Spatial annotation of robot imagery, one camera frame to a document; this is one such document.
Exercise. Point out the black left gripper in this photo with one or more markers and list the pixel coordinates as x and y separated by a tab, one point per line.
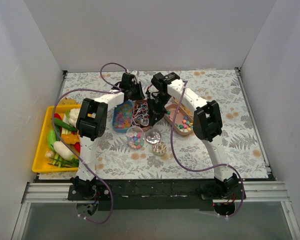
137	90

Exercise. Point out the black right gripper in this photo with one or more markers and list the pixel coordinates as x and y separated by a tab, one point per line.
155	106

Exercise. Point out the pink lollipop tray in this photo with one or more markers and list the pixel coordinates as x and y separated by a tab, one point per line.
140	110

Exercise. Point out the blue candy tray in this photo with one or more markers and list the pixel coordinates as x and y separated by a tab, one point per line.
122	117

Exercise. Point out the clear glass jar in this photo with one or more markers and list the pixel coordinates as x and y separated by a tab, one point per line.
135	137

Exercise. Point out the beige gummy candy tray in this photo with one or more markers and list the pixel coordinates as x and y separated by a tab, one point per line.
182	106

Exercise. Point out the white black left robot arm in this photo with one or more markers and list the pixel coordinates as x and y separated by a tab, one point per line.
91	125

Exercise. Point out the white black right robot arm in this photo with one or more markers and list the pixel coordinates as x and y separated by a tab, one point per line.
207	126

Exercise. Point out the clear glass jar lid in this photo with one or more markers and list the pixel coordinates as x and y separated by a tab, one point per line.
153	136

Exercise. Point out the small donut decorated tin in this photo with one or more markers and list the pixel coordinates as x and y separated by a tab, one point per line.
159	148

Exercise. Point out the floral patterned table mat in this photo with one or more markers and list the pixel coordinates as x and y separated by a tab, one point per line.
114	159

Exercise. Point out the orange toy carrot slices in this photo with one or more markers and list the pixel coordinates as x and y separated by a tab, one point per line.
70	139

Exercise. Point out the red toy chili pepper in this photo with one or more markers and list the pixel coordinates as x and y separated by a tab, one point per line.
56	115

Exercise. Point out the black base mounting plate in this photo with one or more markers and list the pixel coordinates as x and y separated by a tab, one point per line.
169	194

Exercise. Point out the white toy vegetable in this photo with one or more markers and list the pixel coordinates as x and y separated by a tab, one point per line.
61	149

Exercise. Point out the green toy vegetables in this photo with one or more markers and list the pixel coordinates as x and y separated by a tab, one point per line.
62	127

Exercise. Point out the yellow plastic bin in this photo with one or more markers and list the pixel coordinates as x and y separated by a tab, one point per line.
41	163

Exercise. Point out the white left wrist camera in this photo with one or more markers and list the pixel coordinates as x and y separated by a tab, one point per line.
136	75

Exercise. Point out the aluminium frame rail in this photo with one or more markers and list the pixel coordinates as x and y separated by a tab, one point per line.
57	192

